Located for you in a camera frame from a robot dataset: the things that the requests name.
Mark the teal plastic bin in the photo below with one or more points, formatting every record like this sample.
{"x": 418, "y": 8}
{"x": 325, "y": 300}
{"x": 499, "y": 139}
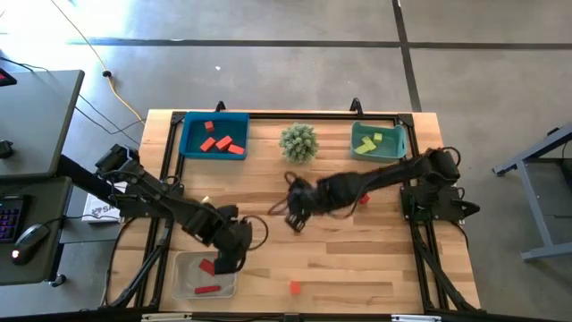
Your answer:
{"x": 393, "y": 147}

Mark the white metal bracket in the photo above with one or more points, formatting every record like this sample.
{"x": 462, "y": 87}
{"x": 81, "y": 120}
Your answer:
{"x": 165, "y": 317}
{"x": 415, "y": 318}

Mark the black backlit keyboard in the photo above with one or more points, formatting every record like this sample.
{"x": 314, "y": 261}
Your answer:
{"x": 10, "y": 219}

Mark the orange cube block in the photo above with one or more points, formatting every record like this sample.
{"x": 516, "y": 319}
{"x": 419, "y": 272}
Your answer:
{"x": 209, "y": 126}
{"x": 294, "y": 287}

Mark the black crossbeam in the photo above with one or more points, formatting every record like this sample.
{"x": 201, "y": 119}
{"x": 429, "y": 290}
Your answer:
{"x": 246, "y": 318}

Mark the dark grey desk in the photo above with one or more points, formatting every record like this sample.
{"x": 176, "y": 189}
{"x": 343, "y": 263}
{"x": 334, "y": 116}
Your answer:
{"x": 40, "y": 205}

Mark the red rectangular block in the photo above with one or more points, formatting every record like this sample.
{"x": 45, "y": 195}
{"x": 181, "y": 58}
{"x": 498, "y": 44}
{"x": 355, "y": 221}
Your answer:
{"x": 207, "y": 289}
{"x": 207, "y": 267}

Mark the blue-grey metal table frame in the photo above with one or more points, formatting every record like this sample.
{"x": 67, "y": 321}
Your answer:
{"x": 536, "y": 197}

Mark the white plastic bin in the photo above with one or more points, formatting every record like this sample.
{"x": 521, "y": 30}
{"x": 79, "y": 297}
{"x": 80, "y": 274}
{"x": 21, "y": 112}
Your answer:
{"x": 185, "y": 282}

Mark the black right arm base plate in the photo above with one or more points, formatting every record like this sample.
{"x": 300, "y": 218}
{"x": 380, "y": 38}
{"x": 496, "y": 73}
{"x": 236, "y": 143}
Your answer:
{"x": 447, "y": 210}

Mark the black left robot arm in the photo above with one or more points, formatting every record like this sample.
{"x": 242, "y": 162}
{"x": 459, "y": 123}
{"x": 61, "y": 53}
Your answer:
{"x": 156, "y": 197}

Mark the green cube block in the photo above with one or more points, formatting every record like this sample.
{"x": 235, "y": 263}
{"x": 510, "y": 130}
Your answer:
{"x": 378, "y": 137}

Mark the black aluminium table frame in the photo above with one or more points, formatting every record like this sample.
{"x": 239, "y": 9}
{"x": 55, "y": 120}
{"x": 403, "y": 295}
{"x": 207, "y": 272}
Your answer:
{"x": 290, "y": 116}

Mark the black device with red light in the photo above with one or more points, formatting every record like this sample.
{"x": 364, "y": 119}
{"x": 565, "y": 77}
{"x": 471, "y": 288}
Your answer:
{"x": 5, "y": 78}

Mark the small red block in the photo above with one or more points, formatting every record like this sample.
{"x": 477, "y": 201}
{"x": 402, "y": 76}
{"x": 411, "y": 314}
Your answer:
{"x": 364, "y": 199}

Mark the small black desk device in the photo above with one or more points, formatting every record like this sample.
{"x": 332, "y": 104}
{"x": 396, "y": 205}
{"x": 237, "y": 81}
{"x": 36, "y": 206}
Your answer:
{"x": 5, "y": 149}

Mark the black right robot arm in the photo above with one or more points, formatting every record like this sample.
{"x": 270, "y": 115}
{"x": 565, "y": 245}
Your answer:
{"x": 384, "y": 176}

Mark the green rectangular block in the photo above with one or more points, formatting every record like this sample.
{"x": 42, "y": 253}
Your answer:
{"x": 361, "y": 149}
{"x": 371, "y": 146}
{"x": 206, "y": 199}

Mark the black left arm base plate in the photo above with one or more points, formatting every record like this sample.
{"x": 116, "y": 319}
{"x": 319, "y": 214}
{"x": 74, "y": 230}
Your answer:
{"x": 147, "y": 213}

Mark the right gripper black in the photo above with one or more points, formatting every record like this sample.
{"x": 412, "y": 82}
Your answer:
{"x": 306, "y": 197}

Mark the blue plastic bin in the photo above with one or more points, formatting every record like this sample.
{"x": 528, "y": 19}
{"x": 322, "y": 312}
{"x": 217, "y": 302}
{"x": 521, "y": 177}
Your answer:
{"x": 192, "y": 134}

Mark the black desk support beam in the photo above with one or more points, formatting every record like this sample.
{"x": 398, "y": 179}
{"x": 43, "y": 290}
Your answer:
{"x": 80, "y": 176}

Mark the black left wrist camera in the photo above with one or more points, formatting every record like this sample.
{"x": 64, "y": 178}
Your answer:
{"x": 229, "y": 212}

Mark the black desk caster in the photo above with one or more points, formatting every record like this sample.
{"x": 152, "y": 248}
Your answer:
{"x": 57, "y": 280}

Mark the small green block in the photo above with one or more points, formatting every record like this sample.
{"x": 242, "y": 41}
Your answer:
{"x": 366, "y": 140}

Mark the white printed booklet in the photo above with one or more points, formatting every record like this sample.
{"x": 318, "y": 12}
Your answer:
{"x": 96, "y": 210}

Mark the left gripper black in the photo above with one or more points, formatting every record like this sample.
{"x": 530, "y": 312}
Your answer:
{"x": 234, "y": 239}

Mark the black computer mouse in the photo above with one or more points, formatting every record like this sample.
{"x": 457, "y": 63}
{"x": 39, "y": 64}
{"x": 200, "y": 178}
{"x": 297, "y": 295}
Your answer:
{"x": 29, "y": 241}

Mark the green potted artificial plant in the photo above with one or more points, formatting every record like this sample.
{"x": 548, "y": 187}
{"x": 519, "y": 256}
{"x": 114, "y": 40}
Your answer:
{"x": 298, "y": 143}

